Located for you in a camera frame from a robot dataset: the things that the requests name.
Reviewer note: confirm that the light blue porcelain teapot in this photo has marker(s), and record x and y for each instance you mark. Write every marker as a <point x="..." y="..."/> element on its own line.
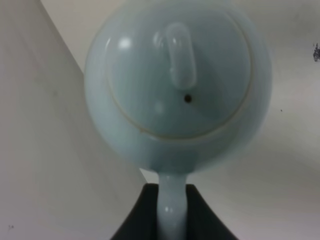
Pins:
<point x="175" y="86"/>

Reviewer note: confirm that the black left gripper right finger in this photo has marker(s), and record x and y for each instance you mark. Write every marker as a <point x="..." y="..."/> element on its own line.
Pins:
<point x="202" y="222"/>

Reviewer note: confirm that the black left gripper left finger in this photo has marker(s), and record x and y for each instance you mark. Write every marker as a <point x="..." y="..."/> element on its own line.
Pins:
<point x="141" y="223"/>

